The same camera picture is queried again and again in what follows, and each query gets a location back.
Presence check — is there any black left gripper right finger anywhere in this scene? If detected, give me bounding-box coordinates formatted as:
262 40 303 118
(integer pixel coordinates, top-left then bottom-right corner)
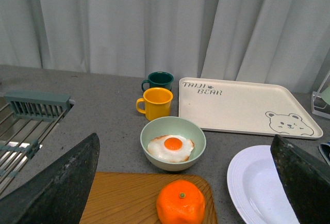
270 135 329 223

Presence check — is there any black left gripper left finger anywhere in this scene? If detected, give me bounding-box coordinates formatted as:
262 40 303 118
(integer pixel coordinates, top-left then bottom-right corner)
1 133 100 223

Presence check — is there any white round plate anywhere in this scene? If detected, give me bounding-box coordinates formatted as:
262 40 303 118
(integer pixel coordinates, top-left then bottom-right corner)
227 145 299 223

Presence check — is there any orange mandarin fruit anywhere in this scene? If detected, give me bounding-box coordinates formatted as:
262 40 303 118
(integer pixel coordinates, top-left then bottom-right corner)
156 180 205 224

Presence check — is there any wooden cutting board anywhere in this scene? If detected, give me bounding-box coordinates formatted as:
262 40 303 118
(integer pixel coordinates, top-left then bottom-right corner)
80 172 218 223

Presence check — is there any metal sink drying rack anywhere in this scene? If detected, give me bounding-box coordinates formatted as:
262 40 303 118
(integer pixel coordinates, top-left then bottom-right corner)
1 90 73 192

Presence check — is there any cream bear serving tray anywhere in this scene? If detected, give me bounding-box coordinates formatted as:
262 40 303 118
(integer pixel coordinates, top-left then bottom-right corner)
178 77 323 139

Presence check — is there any fake fried egg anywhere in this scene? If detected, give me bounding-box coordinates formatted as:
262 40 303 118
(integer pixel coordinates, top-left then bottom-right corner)
147 135 194 163

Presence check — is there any light green bowl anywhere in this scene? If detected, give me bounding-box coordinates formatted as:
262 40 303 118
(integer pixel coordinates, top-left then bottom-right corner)
140 117 206 171

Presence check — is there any yellow enamel mug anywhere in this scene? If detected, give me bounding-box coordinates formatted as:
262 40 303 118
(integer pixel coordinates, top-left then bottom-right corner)
136 87 173 121

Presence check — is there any dark green enamel mug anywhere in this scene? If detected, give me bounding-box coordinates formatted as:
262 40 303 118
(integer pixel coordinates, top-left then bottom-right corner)
141 71 174 92

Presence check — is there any white curtain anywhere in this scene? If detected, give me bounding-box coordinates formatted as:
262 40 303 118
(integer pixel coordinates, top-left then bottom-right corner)
1 0 329 93

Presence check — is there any white wire stand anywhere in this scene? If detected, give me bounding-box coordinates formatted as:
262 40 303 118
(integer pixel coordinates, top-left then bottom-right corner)
311 71 329 119

